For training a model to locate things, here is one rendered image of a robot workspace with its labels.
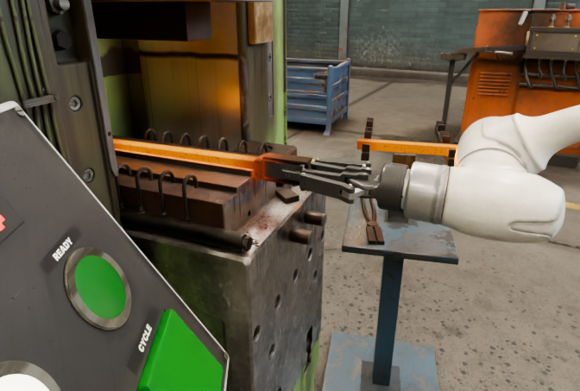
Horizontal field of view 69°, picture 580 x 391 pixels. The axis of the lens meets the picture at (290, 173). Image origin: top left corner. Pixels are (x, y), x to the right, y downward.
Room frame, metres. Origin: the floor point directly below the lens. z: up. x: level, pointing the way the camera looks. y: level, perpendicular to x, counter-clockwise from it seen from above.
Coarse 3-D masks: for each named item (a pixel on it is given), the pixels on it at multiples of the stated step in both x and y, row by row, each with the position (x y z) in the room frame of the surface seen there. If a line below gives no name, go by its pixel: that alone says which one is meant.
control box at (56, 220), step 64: (0, 128) 0.26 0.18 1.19; (0, 192) 0.22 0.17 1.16; (64, 192) 0.27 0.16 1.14; (0, 256) 0.19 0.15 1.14; (64, 256) 0.23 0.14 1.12; (128, 256) 0.28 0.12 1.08; (0, 320) 0.16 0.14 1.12; (64, 320) 0.19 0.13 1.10; (128, 320) 0.23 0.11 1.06; (192, 320) 0.29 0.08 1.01; (64, 384) 0.16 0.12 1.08; (128, 384) 0.19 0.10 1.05
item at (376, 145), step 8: (360, 144) 1.04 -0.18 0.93; (376, 144) 1.03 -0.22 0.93; (384, 144) 1.03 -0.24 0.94; (392, 144) 1.02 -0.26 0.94; (400, 144) 1.02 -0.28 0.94; (408, 144) 1.02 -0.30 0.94; (416, 144) 1.02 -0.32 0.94; (424, 144) 1.02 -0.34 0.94; (432, 144) 1.02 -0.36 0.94; (440, 144) 1.02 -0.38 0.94; (448, 144) 1.02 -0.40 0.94; (400, 152) 1.02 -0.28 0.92; (408, 152) 1.02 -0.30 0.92; (416, 152) 1.01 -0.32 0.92; (424, 152) 1.01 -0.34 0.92; (432, 152) 1.00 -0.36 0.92; (440, 152) 1.00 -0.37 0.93
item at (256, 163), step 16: (128, 144) 0.80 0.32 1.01; (144, 144) 0.80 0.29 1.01; (160, 144) 0.80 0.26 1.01; (192, 160) 0.74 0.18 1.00; (208, 160) 0.72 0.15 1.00; (224, 160) 0.71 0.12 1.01; (240, 160) 0.70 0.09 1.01; (256, 160) 0.68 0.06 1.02; (272, 160) 0.68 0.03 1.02; (288, 160) 0.67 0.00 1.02; (304, 160) 0.66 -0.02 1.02; (256, 176) 0.68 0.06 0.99
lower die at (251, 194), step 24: (168, 144) 0.85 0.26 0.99; (120, 168) 0.72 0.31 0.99; (168, 168) 0.71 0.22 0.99; (192, 168) 0.71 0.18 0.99; (216, 168) 0.70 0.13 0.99; (240, 168) 0.69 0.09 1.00; (120, 192) 0.66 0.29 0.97; (144, 192) 0.64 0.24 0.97; (168, 192) 0.63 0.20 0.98; (192, 192) 0.63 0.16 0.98; (216, 192) 0.63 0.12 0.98; (240, 192) 0.64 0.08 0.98; (264, 192) 0.72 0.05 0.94; (168, 216) 0.63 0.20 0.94; (192, 216) 0.61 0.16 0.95; (216, 216) 0.59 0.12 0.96; (240, 216) 0.63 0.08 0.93
